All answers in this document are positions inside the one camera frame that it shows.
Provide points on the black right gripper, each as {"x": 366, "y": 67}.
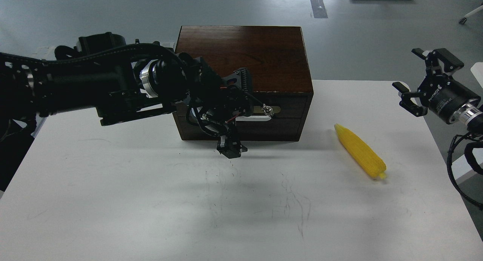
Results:
{"x": 438, "y": 92}

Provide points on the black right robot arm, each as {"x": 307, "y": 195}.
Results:
{"x": 471, "y": 116}

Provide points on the yellow corn cob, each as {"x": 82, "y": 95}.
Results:
{"x": 363, "y": 155}

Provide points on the wooden drawer with white handle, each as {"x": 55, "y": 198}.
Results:
{"x": 286, "y": 106}

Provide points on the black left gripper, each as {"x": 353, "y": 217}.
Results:
{"x": 199, "y": 79}

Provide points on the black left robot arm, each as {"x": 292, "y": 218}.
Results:
{"x": 123, "y": 82}

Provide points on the white chair leg with caster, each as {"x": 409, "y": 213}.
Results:
{"x": 463, "y": 20}

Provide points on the dark wooden drawer cabinet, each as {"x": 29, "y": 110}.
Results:
{"x": 274, "y": 55}

